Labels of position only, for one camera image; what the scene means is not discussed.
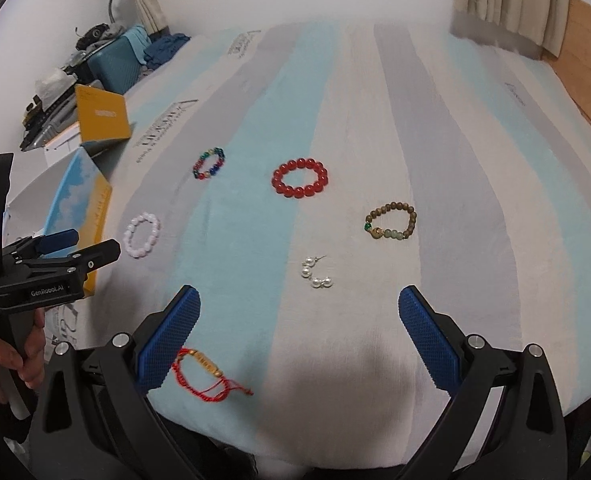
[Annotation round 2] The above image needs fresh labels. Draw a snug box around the multicoloured bead bracelet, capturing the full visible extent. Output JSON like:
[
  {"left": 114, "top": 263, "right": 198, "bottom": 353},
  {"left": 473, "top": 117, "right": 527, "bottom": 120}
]
[{"left": 192, "top": 147, "right": 226, "bottom": 181}]

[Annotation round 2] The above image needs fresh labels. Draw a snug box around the red bead bracelet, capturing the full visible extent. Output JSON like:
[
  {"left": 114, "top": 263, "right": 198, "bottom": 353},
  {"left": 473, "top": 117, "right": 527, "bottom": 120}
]
[{"left": 271, "top": 158, "right": 331, "bottom": 200}]

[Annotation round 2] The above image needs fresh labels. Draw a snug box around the blue clothes pile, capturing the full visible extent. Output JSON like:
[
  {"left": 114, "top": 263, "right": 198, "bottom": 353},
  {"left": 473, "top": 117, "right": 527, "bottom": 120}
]
[{"left": 142, "top": 34, "right": 188, "bottom": 68}]

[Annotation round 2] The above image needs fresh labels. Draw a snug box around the red string bracelet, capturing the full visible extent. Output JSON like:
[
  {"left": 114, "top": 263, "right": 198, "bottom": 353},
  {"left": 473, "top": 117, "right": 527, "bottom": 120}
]
[{"left": 172, "top": 347, "right": 254, "bottom": 403}]

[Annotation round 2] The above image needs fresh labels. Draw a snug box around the teal suitcase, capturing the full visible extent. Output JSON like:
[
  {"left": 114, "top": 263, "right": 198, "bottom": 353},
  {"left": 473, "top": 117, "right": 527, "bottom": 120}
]
[{"left": 88, "top": 35, "right": 143, "bottom": 95}]

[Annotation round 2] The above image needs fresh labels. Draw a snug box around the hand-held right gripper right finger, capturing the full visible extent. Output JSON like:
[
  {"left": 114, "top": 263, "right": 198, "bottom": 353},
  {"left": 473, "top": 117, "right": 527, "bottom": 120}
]
[{"left": 398, "top": 285, "right": 569, "bottom": 480}]

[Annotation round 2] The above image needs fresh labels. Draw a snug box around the pale pink bead bracelet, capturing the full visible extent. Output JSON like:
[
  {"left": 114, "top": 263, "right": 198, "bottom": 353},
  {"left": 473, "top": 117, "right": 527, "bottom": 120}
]
[{"left": 123, "top": 213, "right": 161, "bottom": 260}]

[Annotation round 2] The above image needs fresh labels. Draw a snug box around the stack of dark boxes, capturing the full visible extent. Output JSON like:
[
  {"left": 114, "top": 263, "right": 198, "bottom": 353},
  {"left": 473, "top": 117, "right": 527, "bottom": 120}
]
[{"left": 22, "top": 95, "right": 46, "bottom": 131}]

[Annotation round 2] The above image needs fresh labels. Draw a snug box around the dark clothes pile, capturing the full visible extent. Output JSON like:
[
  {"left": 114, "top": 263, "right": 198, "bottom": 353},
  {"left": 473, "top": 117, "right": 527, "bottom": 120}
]
[{"left": 75, "top": 22, "right": 122, "bottom": 52}]

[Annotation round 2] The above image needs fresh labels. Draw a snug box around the white plastic bag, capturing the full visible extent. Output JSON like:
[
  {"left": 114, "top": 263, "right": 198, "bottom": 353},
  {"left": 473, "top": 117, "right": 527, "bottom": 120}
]
[{"left": 35, "top": 67, "right": 78, "bottom": 98}]

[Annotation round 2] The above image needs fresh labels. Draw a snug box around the grey suitcase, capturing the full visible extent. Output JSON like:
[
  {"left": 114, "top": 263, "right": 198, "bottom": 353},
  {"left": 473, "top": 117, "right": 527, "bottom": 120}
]
[{"left": 20, "top": 90, "right": 83, "bottom": 152}]

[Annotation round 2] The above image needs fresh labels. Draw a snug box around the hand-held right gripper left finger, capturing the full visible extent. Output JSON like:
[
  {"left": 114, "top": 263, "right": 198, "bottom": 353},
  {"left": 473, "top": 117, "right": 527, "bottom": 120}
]
[{"left": 28, "top": 285, "right": 202, "bottom": 480}]

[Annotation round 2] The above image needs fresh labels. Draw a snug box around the blue and yellow cardboard box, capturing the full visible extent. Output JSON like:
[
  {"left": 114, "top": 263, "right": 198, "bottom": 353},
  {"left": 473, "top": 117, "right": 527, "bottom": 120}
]
[{"left": 5, "top": 84, "right": 133, "bottom": 296}]

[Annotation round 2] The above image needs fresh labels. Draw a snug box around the wooden bead bracelet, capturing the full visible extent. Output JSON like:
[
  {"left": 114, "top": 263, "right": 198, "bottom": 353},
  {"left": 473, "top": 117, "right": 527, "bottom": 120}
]
[{"left": 364, "top": 201, "right": 418, "bottom": 242}]

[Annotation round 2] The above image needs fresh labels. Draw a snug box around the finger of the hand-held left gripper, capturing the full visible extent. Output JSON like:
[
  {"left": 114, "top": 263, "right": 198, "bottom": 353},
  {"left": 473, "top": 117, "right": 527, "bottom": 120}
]
[
  {"left": 2, "top": 229, "right": 79, "bottom": 261},
  {"left": 10, "top": 240, "right": 122, "bottom": 283}
]

